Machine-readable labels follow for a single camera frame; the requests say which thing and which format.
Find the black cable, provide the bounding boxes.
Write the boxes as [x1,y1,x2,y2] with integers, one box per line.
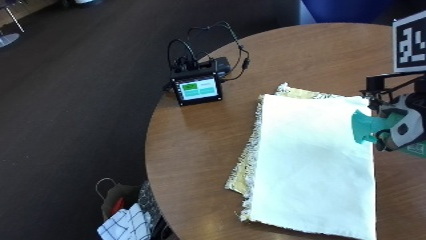
[167,21,252,83]

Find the metal chair base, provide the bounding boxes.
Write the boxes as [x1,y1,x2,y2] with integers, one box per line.
[0,0,27,48]

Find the green spray bottle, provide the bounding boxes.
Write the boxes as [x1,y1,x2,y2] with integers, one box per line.
[350,109,426,159]

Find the small black touchscreen device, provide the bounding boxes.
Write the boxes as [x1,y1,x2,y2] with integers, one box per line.
[167,56,233,107]

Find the blue chair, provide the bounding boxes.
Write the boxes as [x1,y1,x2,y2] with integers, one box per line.
[300,0,397,25]

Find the black patterned bag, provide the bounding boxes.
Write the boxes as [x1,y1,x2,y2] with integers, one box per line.
[137,180,167,234]

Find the gold patterned cloth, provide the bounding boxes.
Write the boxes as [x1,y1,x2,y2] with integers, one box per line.
[224,82,342,223]

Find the brown bag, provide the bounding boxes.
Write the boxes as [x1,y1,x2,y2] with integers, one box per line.
[95,177,143,221]

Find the white cube with black markers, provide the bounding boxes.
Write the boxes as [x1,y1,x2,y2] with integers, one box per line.
[392,9,426,74]

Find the white checked cloth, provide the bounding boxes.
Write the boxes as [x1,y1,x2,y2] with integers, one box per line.
[96,202,153,240]

